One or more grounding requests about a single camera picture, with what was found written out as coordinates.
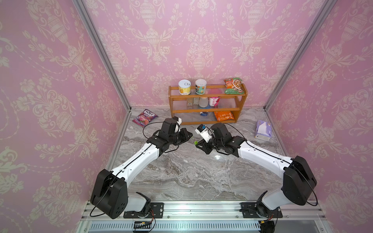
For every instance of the aluminium front rail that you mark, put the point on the aluminium front rail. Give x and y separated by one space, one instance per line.
229 210

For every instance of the pink white cup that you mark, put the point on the pink white cup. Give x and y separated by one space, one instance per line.
213 101

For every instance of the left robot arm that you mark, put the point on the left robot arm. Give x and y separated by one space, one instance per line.
110 193

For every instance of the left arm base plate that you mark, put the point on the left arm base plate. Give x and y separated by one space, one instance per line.
155 210

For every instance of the wooden shelf rack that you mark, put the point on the wooden shelf rack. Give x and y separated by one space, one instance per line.
196 109

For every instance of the green white can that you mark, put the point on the green white can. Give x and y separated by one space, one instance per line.
200 86

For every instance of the orange chips bag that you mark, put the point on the orange chips bag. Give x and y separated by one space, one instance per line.
224 116

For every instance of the pink candy bag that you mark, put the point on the pink candy bag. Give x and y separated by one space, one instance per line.
144 118

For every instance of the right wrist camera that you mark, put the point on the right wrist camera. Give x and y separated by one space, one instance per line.
217 131

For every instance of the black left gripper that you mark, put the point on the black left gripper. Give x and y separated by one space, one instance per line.
184 132

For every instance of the yellow white can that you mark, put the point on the yellow white can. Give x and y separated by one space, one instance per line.
184 87

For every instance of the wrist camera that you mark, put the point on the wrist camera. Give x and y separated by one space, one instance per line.
217 131
170 126

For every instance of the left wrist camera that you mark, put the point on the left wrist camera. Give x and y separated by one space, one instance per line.
170 126

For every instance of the purple tissue pack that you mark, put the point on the purple tissue pack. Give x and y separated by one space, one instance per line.
263 130

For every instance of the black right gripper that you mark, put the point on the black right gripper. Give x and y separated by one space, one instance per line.
205 148

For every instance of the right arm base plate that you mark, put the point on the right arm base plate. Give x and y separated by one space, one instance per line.
250 210

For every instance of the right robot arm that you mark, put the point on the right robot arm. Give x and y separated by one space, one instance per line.
298 180

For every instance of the white bottle on shelf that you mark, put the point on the white bottle on shelf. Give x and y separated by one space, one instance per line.
203 102

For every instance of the green red snack bag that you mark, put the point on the green red snack bag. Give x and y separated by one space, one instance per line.
233 86

